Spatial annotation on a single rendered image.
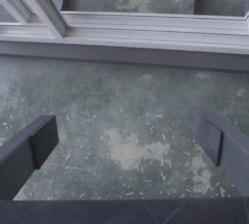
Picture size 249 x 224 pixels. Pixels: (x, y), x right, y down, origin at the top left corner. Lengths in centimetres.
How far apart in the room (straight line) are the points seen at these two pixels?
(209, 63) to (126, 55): 39
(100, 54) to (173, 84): 40
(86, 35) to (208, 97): 66
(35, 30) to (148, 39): 58
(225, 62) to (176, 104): 29
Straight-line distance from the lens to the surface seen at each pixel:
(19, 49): 117
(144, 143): 91
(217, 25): 97
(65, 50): 103
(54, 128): 16
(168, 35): 91
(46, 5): 89
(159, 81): 93
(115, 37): 91
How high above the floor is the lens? 90
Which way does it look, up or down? 79 degrees down
